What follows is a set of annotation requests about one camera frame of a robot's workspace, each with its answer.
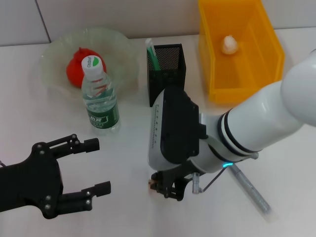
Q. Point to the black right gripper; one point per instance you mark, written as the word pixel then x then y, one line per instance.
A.
pixel 172 176

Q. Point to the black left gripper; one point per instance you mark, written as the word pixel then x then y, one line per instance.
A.
pixel 29 182

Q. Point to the clear green-label water bottle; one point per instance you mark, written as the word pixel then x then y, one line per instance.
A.
pixel 101 98

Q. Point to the red tomato-shaped toy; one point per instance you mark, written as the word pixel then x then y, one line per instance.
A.
pixel 74 71

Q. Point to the grey marker pen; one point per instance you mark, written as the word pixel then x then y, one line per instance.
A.
pixel 251 190

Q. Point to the green utility knife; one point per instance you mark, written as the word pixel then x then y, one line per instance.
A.
pixel 154 59

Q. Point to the white paper ball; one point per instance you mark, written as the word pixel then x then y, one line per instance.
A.
pixel 229 45

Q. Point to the green glass fruit plate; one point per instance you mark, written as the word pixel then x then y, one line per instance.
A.
pixel 118 69

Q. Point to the black mesh pen holder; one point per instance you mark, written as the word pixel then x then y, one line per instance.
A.
pixel 165 76

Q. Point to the yellow plastic bin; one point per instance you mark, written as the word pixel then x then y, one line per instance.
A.
pixel 247 74

